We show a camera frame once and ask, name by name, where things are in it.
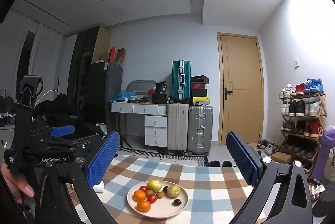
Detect orange front mandarin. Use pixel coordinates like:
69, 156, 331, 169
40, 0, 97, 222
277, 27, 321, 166
133, 190, 147, 202

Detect orange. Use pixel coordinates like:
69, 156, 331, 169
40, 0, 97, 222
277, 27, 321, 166
136, 200, 151, 213

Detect red tomato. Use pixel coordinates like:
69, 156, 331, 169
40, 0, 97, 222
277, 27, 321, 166
147, 194, 157, 204
140, 186, 148, 192

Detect smooth yellow-green guava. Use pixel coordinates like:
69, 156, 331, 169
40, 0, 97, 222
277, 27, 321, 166
147, 179, 162, 193

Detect brown kiwi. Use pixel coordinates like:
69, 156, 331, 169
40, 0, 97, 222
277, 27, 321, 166
157, 191, 165, 198
145, 189, 154, 197

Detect bumpy yellow guava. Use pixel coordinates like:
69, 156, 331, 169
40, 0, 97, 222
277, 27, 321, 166
166, 184, 181, 198

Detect dark purple plum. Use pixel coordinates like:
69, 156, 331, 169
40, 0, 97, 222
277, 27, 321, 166
173, 198, 182, 206

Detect person's left hand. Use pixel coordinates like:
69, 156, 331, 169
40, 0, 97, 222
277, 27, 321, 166
1, 164, 35, 205

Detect black clothing pile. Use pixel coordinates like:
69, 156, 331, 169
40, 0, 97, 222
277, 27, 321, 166
32, 94, 106, 139

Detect black refrigerator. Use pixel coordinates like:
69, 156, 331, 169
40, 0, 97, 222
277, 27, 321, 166
82, 62, 123, 131

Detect woven wicker basket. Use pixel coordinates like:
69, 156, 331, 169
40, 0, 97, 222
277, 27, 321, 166
324, 146, 335, 182

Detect purple bag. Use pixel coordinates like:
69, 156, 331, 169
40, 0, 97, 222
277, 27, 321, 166
311, 125, 334, 180

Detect checkered tablecloth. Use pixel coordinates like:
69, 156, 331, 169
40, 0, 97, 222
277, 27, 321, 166
66, 154, 278, 224

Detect white drawer desk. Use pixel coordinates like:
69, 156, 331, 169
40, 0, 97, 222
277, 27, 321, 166
110, 102, 167, 148

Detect cream round plate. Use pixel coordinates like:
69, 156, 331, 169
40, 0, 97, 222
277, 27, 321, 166
127, 181, 189, 219

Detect wooden shoe rack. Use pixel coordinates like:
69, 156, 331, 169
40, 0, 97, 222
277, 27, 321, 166
279, 93, 327, 177

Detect beige suitcase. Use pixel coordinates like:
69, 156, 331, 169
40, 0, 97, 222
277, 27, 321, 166
167, 103, 189, 155

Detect wooden door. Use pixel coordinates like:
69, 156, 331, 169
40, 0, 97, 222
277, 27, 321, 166
217, 32, 264, 145

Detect teal suitcase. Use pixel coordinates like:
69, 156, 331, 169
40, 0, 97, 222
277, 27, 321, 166
171, 60, 191, 100

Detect silver aluminium suitcase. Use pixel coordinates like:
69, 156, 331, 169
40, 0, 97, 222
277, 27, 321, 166
187, 105, 213, 156

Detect stacked shoe boxes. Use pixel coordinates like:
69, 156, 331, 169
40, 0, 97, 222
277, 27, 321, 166
191, 75, 210, 106

